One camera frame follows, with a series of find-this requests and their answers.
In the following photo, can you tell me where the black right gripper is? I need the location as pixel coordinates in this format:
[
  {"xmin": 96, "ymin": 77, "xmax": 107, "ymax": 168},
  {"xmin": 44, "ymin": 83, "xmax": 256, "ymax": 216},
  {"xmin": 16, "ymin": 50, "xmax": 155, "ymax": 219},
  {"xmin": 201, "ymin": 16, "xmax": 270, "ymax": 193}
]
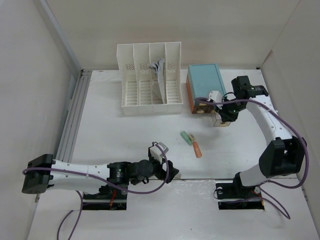
[{"xmin": 215, "ymin": 97, "xmax": 245, "ymax": 123}]

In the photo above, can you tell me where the clear smoky drawer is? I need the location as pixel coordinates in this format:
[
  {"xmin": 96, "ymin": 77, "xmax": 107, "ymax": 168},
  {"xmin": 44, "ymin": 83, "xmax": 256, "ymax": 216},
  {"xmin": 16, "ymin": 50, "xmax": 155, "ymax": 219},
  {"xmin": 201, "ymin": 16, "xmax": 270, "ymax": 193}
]
[{"xmin": 211, "ymin": 110, "xmax": 231, "ymax": 127}]

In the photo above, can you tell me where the white instruction booklet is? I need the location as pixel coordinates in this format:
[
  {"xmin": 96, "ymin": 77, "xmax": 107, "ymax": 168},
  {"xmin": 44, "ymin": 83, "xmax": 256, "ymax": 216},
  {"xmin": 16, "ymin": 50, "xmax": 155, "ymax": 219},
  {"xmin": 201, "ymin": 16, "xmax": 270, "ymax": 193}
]
[{"xmin": 148, "ymin": 58, "xmax": 166, "ymax": 104}]

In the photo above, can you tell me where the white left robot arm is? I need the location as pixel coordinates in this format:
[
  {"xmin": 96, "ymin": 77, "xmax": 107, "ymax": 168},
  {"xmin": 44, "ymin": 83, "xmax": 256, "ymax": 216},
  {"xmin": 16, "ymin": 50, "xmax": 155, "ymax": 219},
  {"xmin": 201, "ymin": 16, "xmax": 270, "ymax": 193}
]
[{"xmin": 21, "ymin": 144, "xmax": 179, "ymax": 199}]

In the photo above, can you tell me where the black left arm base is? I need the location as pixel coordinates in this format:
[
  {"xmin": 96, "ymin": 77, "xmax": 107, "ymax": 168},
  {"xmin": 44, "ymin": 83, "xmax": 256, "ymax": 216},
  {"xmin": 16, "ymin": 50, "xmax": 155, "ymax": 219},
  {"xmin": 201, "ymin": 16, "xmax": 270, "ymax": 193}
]
[{"xmin": 82, "ymin": 185, "xmax": 128, "ymax": 211}]

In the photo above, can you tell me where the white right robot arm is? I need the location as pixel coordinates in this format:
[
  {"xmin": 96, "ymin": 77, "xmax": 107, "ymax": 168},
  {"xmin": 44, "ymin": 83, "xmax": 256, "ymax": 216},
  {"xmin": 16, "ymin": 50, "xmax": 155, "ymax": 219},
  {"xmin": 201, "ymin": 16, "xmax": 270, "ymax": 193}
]
[{"xmin": 216, "ymin": 75, "xmax": 306, "ymax": 197}]

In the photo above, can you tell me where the orange translucent case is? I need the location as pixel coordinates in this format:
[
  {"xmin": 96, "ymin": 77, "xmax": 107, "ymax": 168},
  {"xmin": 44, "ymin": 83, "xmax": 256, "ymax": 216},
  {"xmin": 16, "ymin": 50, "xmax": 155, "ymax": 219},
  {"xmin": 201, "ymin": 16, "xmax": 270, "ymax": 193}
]
[{"xmin": 192, "ymin": 141, "xmax": 202, "ymax": 159}]

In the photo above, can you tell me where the green translucent case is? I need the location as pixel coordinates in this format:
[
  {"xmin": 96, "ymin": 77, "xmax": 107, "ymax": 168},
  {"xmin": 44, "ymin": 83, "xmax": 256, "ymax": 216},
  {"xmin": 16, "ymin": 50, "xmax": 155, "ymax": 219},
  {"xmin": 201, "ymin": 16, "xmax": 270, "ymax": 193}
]
[{"xmin": 180, "ymin": 131, "xmax": 193, "ymax": 146}]

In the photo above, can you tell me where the small yellow eraser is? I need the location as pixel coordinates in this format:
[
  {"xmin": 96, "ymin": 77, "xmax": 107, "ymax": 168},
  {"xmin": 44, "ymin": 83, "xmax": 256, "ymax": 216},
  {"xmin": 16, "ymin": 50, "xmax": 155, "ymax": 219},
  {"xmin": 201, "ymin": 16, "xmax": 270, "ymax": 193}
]
[{"xmin": 188, "ymin": 134, "xmax": 195, "ymax": 141}]

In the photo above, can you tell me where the teal orange drawer box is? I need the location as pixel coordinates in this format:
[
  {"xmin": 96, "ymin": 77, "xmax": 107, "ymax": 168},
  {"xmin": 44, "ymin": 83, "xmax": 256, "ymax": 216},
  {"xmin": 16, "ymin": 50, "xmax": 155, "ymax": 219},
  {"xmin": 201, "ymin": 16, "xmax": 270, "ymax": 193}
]
[{"xmin": 186, "ymin": 63, "xmax": 227, "ymax": 114}]

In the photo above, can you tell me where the white plastic file organizer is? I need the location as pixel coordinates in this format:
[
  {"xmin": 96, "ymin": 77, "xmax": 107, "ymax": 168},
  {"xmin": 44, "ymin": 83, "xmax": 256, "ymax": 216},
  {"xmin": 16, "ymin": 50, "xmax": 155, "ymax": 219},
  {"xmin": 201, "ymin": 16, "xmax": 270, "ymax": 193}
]
[{"xmin": 116, "ymin": 42, "xmax": 183, "ymax": 116}]

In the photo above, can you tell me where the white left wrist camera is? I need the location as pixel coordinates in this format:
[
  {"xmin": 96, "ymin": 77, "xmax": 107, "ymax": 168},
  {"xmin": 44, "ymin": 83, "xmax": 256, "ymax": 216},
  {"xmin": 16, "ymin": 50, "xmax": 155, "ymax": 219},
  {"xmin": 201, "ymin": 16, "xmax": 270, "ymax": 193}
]
[{"xmin": 149, "ymin": 142, "xmax": 169, "ymax": 163}]

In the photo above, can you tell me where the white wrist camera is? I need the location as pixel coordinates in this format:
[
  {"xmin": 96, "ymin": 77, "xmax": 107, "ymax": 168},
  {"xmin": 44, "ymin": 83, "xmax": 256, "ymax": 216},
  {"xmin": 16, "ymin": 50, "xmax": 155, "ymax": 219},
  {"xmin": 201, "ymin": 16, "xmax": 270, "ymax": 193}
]
[
  {"xmin": 208, "ymin": 90, "xmax": 223, "ymax": 109},
  {"xmin": 149, "ymin": 142, "xmax": 169, "ymax": 163}
]

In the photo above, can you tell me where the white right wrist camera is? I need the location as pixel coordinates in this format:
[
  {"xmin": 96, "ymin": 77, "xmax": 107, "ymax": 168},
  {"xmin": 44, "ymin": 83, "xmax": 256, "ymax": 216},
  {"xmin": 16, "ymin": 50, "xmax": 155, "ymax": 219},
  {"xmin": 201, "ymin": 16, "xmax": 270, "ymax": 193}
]
[{"xmin": 208, "ymin": 90, "xmax": 223, "ymax": 109}]

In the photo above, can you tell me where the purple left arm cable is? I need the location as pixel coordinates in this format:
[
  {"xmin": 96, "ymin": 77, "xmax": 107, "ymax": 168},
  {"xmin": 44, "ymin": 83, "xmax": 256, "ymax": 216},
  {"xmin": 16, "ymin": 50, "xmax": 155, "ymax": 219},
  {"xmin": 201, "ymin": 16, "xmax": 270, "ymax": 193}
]
[{"xmin": 22, "ymin": 141, "xmax": 171, "ymax": 240}]

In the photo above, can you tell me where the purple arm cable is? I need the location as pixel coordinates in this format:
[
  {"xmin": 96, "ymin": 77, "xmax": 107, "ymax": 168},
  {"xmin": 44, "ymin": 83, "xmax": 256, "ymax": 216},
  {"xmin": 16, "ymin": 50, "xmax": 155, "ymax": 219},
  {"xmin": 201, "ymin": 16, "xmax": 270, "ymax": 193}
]
[
  {"xmin": 194, "ymin": 96, "xmax": 311, "ymax": 220},
  {"xmin": 22, "ymin": 141, "xmax": 171, "ymax": 240}
]

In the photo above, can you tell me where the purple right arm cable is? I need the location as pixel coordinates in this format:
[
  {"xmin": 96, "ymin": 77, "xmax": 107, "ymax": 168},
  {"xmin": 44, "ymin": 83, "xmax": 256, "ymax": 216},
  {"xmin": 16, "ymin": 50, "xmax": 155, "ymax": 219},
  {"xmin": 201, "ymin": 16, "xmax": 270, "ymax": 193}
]
[{"xmin": 194, "ymin": 96, "xmax": 311, "ymax": 220}]

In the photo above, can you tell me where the aluminium rail frame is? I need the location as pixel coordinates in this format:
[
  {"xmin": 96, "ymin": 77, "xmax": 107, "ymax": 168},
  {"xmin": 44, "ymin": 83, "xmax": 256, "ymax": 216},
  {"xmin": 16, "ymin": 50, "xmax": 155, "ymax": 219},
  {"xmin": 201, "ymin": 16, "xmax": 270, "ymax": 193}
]
[{"xmin": 53, "ymin": 69, "xmax": 92, "ymax": 163}]

